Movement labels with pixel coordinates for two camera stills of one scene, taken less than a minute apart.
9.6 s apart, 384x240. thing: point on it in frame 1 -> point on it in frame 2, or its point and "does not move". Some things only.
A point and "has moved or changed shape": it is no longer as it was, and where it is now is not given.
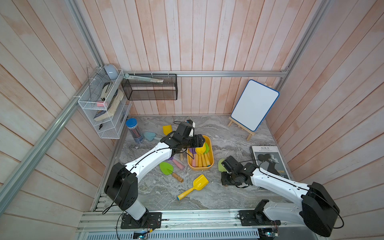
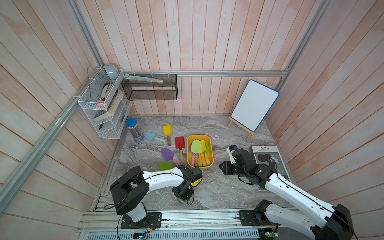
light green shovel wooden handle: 220,167 has moved or changed shape
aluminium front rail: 103,222 does not move
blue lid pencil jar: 132,125 does not move
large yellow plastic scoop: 198,184 has moved or changed shape
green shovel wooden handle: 167,169 does not move
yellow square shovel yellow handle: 200,152 does not move
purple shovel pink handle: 193,152 does not move
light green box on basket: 127,76 does not move
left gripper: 198,142 -> 185,198
